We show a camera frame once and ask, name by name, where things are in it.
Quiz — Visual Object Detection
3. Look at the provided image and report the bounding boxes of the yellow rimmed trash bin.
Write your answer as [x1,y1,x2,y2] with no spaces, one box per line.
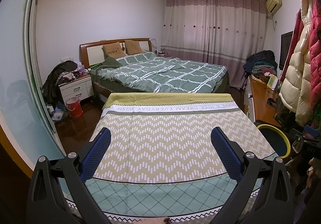
[257,124,291,159]

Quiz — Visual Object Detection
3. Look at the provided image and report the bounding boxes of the red bucket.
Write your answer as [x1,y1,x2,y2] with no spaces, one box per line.
[65,97,83,119]

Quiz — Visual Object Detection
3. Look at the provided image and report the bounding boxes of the wooden side desk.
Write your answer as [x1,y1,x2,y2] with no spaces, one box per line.
[244,76,281,128]

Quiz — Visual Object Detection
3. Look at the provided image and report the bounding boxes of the patterned table cloth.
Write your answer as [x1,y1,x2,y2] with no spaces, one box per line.
[60,92,279,224]

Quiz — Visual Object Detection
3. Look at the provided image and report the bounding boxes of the white nightstand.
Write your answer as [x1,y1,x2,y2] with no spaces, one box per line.
[59,74,93,104]

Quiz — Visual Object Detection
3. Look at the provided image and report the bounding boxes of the sliding wardrobe door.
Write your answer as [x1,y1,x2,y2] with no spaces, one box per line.
[1,0,64,170]

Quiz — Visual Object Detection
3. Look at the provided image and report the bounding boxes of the cream puffer jacket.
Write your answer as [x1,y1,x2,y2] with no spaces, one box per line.
[279,0,313,126]

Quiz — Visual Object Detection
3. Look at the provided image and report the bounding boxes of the dark clothes on nightstand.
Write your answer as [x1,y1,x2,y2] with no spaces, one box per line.
[43,60,84,107]

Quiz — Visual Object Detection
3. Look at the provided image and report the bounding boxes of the dark green garment on bed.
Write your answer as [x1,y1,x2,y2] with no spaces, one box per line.
[90,57,122,70]

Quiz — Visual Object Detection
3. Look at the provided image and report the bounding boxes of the clothes pile on desk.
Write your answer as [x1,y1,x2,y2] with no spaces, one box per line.
[243,50,277,78]

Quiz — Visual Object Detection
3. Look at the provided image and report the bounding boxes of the green checked duvet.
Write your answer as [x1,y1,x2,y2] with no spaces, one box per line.
[91,52,228,93]

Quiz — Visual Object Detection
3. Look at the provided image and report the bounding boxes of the left brown pillow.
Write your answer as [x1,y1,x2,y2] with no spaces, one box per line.
[102,42,126,59]

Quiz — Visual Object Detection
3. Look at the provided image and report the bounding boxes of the brown pillow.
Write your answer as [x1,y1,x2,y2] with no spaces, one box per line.
[125,40,144,55]
[102,42,126,59]

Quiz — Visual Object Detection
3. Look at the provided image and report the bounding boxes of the right brown pillow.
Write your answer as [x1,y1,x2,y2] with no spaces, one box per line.
[125,40,144,55]

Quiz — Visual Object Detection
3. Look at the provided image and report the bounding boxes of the pink white curtain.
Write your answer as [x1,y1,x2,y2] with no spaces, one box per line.
[160,0,267,88]

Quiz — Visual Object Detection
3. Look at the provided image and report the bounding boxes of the black television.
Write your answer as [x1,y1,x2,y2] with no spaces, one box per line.
[278,31,293,70]

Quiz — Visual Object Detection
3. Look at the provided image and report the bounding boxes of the red quilted jacket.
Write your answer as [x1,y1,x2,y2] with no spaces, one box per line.
[281,0,320,108]

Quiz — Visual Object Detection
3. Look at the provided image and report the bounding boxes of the wooden bed frame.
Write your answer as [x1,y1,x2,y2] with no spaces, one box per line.
[79,38,152,68]

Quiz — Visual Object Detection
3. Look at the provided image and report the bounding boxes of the wall air conditioner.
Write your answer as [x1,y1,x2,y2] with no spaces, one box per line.
[266,0,282,15]

